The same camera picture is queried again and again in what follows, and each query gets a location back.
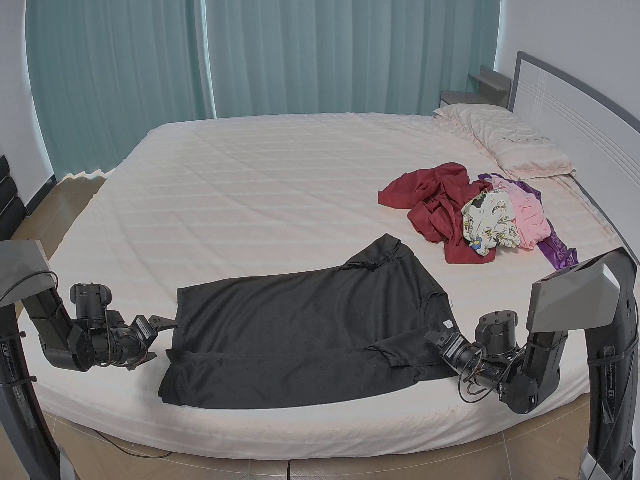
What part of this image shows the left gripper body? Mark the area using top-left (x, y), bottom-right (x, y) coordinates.
top-left (111, 314), bottom-right (159, 369)

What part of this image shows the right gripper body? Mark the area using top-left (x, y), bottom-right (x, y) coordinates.
top-left (440, 334), bottom-right (484, 380)

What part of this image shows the black T-shirt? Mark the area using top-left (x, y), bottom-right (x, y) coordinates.
top-left (158, 234), bottom-right (463, 410)

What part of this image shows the bed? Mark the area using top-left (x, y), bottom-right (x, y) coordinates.
top-left (9, 50), bottom-right (640, 461)

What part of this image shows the white printed garment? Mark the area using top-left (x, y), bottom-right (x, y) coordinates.
top-left (461, 190), bottom-right (523, 258)

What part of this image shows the purple garment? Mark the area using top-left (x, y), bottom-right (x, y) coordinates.
top-left (477, 172), bottom-right (581, 274)

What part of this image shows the dark red garment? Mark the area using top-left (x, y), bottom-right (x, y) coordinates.
top-left (377, 163), bottom-right (496, 264)

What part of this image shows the pink garment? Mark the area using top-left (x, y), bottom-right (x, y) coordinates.
top-left (490, 177), bottom-right (551, 251)

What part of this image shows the cream pillow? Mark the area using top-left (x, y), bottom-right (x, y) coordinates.
top-left (432, 104), bottom-right (576, 180)

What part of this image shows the grey bedside table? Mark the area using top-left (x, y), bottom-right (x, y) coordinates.
top-left (440, 65), bottom-right (512, 108)

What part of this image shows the blue-green curtain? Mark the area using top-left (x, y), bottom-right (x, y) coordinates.
top-left (25, 0), bottom-right (217, 176)
top-left (202, 0), bottom-right (502, 119)

